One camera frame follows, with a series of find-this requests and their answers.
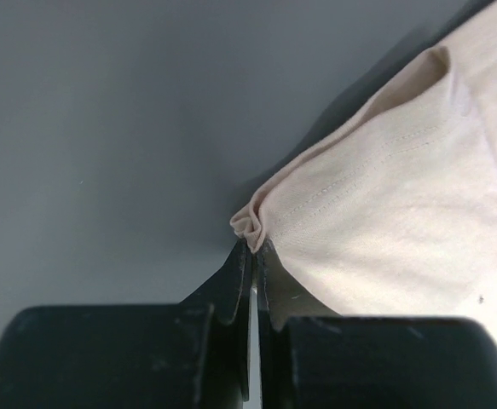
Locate beige t shirt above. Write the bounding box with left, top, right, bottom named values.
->
left=230, top=1, right=497, bottom=343

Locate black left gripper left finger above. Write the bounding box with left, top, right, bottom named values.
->
left=0, top=241, right=251, bottom=408

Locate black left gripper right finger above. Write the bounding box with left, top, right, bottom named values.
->
left=254, top=241, right=497, bottom=408

